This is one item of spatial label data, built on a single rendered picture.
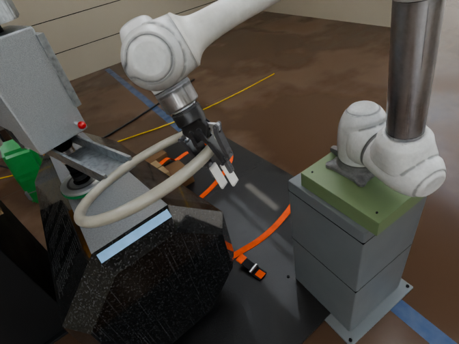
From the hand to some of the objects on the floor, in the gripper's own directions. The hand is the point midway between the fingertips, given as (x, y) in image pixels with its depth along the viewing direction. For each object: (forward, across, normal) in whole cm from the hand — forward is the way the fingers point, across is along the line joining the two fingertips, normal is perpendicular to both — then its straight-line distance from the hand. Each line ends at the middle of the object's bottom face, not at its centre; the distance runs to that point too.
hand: (224, 174), depth 81 cm
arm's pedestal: (+118, +14, -61) cm, 134 cm away
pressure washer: (+11, +271, -83) cm, 284 cm away
